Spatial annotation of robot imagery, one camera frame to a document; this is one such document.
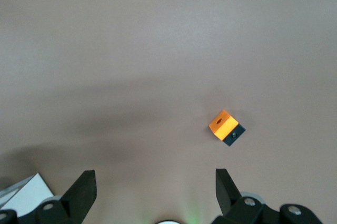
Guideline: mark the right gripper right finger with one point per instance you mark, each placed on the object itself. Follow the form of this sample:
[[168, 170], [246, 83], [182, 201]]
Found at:
[[234, 205]]

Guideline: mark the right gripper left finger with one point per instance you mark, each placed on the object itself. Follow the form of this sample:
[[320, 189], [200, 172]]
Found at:
[[79, 195]]

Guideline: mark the white drawer cabinet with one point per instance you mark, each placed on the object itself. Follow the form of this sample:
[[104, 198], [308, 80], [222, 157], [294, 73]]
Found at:
[[29, 195]]

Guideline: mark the orange and black box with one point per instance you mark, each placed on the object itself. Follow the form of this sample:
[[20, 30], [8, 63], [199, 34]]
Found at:
[[222, 125]]

